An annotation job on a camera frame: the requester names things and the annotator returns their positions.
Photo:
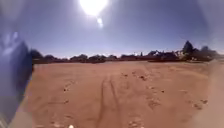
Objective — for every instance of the row of trees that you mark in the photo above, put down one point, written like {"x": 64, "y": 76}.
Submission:
{"x": 100, "y": 58}

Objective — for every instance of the red dirt ground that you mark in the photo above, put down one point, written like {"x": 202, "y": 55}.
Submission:
{"x": 133, "y": 96}

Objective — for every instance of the robot's own part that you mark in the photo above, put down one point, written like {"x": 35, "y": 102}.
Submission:
{"x": 71, "y": 126}

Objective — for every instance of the small conical dark tree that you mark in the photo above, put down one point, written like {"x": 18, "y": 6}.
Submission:
{"x": 187, "y": 48}

